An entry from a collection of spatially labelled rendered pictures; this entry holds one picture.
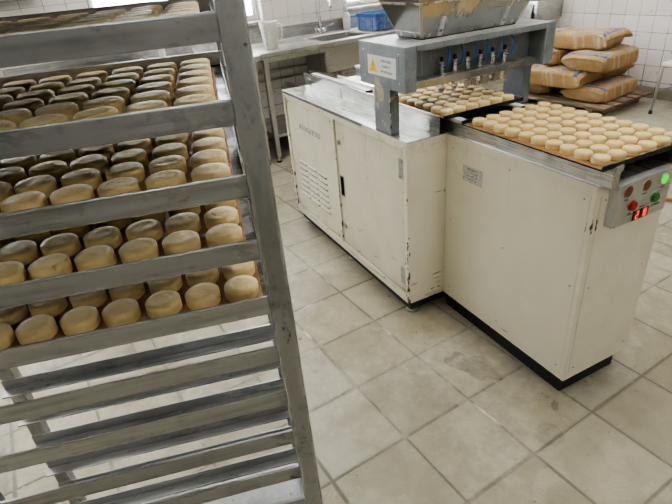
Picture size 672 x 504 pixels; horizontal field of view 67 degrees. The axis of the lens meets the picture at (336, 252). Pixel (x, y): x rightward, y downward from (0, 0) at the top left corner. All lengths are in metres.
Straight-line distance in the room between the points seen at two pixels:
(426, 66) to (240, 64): 1.55
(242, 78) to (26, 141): 0.24
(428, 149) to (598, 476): 1.26
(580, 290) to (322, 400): 1.00
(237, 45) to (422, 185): 1.59
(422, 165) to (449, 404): 0.92
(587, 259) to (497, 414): 0.65
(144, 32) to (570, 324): 1.61
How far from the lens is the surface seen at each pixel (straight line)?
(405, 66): 1.92
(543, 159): 1.76
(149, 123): 0.61
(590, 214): 1.68
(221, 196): 0.64
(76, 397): 0.82
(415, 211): 2.12
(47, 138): 0.64
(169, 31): 0.60
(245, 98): 0.58
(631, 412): 2.14
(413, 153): 2.02
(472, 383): 2.10
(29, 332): 0.81
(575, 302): 1.84
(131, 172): 0.74
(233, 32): 0.57
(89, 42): 0.61
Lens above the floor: 1.46
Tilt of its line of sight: 30 degrees down
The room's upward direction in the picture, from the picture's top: 6 degrees counter-clockwise
